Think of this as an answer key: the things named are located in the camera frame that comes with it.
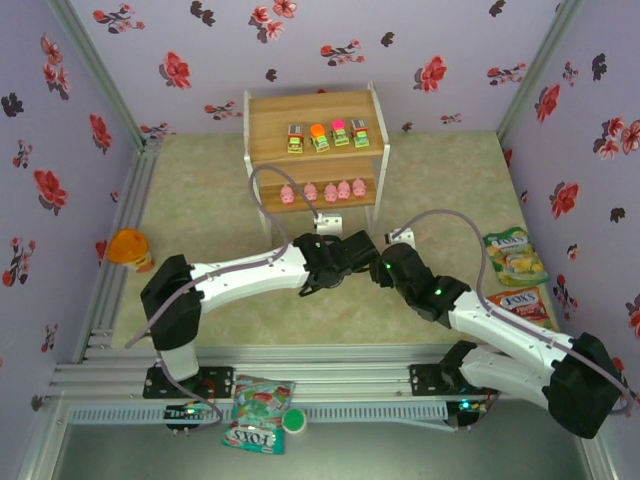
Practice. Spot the red Fox's candy bag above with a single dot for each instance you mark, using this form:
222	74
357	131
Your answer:
520	302

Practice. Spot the wooden shelf with white frame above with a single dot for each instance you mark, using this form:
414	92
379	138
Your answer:
270	130

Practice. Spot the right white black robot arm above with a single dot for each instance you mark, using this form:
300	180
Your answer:
505	325

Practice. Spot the grey top toy truck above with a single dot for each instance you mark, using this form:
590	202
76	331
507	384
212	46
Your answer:
295	139
360	133

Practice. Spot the pink top toy truck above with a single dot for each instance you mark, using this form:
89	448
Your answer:
340	133

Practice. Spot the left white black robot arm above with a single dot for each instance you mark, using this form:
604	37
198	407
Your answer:
250	275

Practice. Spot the aluminium side rail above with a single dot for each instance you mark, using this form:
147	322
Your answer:
132	200

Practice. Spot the orange lidded plastic jar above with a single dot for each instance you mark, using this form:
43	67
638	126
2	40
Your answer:
129	247

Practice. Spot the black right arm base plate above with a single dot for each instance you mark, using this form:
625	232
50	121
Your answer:
425	380

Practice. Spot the teal Fox's candy bag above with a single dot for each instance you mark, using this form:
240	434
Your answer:
260	400

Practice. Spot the yellow green Fox's candy bag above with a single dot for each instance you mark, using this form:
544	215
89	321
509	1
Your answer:
507	242

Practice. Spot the aluminium corner post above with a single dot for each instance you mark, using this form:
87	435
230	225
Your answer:
539	65
96	65

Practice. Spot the orange top toy truck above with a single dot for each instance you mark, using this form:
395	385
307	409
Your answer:
319	138

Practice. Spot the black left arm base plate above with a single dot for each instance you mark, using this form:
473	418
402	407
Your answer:
220	382

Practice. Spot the green round lid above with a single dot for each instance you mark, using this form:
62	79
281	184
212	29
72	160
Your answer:
294	421

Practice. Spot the green marbled table mat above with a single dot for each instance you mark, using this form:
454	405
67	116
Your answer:
175	175

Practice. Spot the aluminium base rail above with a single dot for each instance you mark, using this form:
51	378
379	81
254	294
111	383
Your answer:
325	370

